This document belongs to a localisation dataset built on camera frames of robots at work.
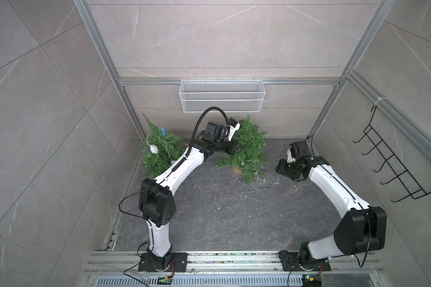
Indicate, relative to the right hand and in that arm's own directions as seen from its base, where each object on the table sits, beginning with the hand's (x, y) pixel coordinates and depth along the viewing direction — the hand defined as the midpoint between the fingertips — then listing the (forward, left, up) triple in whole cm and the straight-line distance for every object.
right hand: (281, 170), depth 86 cm
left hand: (+7, +19, +13) cm, 24 cm away
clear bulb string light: (0, +8, -13) cm, 15 cm away
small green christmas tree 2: (+4, +17, +5) cm, 18 cm away
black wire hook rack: (-15, -35, +15) cm, 41 cm away
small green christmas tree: (+2, +57, +15) cm, 59 cm away
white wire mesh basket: (+41, +23, +16) cm, 50 cm away
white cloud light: (0, +58, +17) cm, 60 cm away
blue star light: (+10, +56, +18) cm, 59 cm away
